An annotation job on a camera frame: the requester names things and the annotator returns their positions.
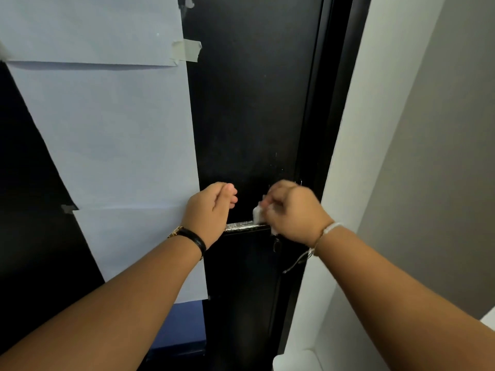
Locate person's left hand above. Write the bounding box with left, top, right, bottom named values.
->
left=181, top=182, right=238, bottom=249

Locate person's right hand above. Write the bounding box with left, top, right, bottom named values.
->
left=260, top=180, right=335, bottom=248

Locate white cleaning wipe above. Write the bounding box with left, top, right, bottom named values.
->
left=252, top=203, right=280, bottom=236

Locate person's right forearm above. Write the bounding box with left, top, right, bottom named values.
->
left=314, top=227, right=495, bottom=371

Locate person's left forearm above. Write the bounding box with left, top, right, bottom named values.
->
left=0, top=235, right=203, bottom=371

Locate black door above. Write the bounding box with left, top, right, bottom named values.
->
left=0, top=0, right=337, bottom=371

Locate white paper sheet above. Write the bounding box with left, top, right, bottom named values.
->
left=0, top=0, right=185, bottom=67
left=73, top=206, right=209, bottom=304
left=7, top=62, right=201, bottom=211

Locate silver door handle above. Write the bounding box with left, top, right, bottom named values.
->
left=224, top=222, right=270, bottom=233

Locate black strap wristwatch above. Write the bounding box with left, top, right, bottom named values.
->
left=167, top=226, right=207, bottom=261

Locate white string bracelet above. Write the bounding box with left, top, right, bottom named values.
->
left=282, top=222, right=343, bottom=274

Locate black door frame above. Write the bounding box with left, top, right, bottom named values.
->
left=271, top=0, right=373, bottom=360

